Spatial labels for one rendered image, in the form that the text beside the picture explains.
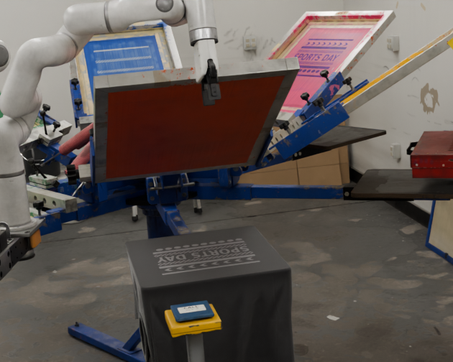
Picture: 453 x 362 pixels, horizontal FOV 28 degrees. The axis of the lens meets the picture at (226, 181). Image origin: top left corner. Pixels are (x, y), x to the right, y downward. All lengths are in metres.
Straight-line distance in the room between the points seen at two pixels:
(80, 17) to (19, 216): 0.60
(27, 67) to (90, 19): 0.22
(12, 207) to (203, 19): 0.77
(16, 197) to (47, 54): 0.43
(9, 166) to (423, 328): 2.64
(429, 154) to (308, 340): 1.50
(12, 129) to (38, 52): 0.25
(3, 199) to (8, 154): 0.13
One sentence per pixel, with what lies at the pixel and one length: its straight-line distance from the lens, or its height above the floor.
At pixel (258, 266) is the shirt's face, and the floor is 0.95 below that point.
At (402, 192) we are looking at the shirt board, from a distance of 3.47.
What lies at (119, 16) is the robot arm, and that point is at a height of 1.72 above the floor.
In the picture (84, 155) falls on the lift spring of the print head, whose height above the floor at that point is 1.11.
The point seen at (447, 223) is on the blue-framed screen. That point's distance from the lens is 5.65.
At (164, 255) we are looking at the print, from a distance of 2.87.
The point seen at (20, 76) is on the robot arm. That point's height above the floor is 1.57.
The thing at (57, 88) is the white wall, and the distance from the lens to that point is 7.13.
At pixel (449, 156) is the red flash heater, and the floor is 1.10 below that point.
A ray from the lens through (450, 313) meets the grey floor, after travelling 4.85.
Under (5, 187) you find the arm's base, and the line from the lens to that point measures 2.62.
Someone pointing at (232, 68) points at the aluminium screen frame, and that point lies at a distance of 2.56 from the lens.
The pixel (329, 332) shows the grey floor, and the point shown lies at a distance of 4.62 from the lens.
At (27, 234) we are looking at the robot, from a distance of 2.60.
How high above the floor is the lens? 1.83
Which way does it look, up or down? 13 degrees down
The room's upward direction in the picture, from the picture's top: 4 degrees counter-clockwise
